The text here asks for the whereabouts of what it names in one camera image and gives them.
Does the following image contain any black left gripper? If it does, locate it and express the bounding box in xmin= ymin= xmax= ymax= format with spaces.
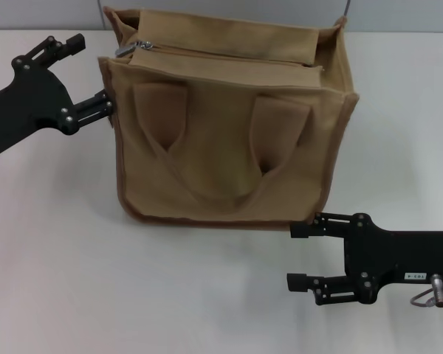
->
xmin=0 ymin=32 xmax=116 ymax=160

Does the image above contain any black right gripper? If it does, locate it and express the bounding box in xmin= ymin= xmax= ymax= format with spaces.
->
xmin=286 ymin=211 xmax=443 ymax=307

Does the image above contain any silver metal zipper pull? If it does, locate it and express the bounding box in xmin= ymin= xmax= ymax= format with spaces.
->
xmin=114 ymin=41 xmax=154 ymax=58

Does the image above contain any khaki canvas food bag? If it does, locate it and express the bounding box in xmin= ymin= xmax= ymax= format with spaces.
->
xmin=97 ymin=5 xmax=360 ymax=232

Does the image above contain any grey cable with metal plug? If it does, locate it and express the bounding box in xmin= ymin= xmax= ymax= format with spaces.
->
xmin=409 ymin=274 xmax=443 ymax=308

